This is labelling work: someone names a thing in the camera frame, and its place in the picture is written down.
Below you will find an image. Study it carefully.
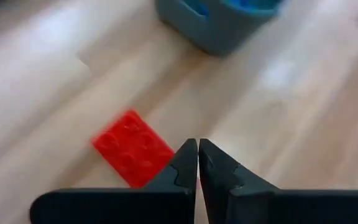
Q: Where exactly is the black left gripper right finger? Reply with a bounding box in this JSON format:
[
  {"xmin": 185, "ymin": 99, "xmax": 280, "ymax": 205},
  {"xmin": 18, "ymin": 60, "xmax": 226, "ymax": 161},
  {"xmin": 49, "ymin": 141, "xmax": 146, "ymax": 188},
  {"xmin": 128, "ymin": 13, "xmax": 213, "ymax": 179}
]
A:
[{"xmin": 199, "ymin": 138, "xmax": 358, "ymax": 224}]

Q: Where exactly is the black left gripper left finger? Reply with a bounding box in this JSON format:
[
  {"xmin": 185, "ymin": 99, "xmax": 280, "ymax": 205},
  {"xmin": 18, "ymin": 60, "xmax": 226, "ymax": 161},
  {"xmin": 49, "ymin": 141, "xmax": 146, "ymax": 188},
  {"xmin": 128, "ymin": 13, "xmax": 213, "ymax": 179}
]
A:
[{"xmin": 29, "ymin": 139, "xmax": 198, "ymax": 224}]

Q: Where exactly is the red toy brick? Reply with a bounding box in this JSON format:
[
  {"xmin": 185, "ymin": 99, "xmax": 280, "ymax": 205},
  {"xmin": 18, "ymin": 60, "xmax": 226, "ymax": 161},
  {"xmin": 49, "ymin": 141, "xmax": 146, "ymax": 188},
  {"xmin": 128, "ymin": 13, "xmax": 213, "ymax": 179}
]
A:
[{"xmin": 91, "ymin": 108, "xmax": 176, "ymax": 189}]

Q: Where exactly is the teal plastic bin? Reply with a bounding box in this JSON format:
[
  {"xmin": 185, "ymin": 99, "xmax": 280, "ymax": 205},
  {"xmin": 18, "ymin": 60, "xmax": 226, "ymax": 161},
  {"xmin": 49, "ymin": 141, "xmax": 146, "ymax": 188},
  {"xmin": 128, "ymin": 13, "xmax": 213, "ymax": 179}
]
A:
[{"xmin": 155, "ymin": 0, "xmax": 285, "ymax": 57}]

